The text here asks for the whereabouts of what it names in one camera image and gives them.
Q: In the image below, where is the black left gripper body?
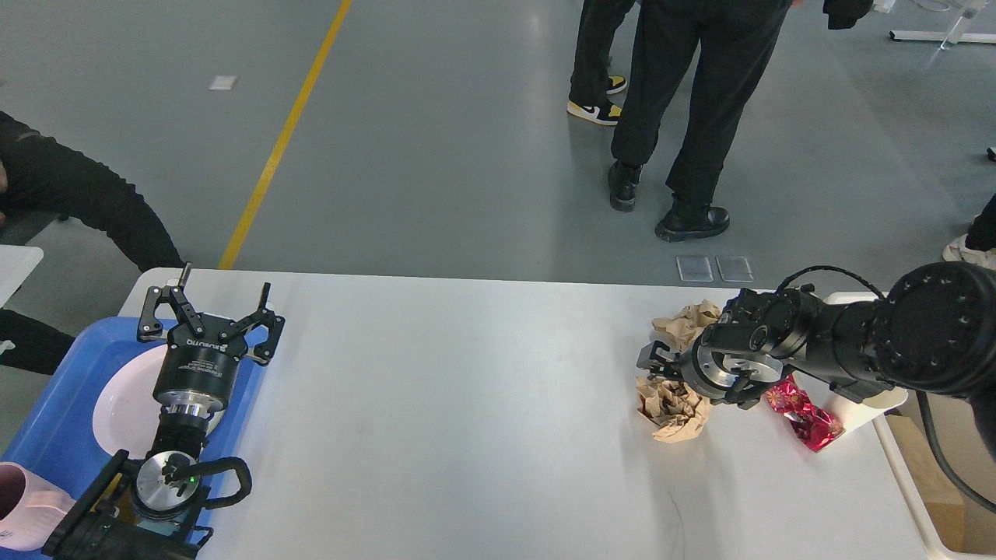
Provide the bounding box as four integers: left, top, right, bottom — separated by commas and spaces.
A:
153, 325, 247, 417

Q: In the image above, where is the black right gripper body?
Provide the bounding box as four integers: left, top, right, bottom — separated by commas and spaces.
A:
676, 340, 785, 407

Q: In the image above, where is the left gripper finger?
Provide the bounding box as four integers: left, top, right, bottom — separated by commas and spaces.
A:
137, 263, 205, 347
226, 282, 286, 366

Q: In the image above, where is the brown paper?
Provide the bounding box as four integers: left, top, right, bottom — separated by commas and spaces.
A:
651, 300, 722, 353
636, 376, 713, 443

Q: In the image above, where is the pink plate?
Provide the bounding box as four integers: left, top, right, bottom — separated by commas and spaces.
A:
92, 345, 204, 460

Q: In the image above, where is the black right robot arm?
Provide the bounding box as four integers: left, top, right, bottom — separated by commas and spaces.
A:
637, 261, 995, 510

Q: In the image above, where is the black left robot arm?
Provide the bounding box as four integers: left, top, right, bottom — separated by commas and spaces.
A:
42, 265, 286, 559

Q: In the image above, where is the metal floor plate left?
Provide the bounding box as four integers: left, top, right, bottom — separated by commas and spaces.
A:
675, 255, 714, 283

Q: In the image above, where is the metal floor plate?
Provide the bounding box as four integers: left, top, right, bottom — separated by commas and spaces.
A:
716, 256, 754, 282
675, 255, 714, 283

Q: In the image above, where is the metal floor plate right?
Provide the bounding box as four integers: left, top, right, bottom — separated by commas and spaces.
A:
716, 256, 754, 282

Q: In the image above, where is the crushed red can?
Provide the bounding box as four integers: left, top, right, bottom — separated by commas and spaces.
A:
765, 373, 846, 453

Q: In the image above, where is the white paper cup right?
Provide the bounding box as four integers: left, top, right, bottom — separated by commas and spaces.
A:
824, 387, 910, 436

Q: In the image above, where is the blue plastic tray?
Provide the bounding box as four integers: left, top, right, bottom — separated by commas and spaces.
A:
2, 317, 265, 559

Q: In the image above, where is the white side table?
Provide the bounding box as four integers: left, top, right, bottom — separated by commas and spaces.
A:
0, 244, 44, 307

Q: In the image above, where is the seated person in black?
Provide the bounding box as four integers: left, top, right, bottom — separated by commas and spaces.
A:
1, 113, 184, 375

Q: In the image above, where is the pink mug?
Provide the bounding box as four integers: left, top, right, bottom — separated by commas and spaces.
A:
1, 462, 75, 551

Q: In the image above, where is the person with white sneakers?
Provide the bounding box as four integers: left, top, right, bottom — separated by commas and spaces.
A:
942, 214, 995, 271

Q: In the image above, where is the beige plastic bin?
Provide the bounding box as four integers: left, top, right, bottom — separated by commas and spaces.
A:
823, 291, 996, 559

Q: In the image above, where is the person with yellow sneakers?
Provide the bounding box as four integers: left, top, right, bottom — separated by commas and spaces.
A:
566, 1, 636, 125

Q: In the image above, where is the standing person in black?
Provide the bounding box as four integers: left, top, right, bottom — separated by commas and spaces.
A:
608, 1, 794, 242

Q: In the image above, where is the white floor stand base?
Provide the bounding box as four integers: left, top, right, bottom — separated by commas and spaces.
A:
874, 1, 995, 50

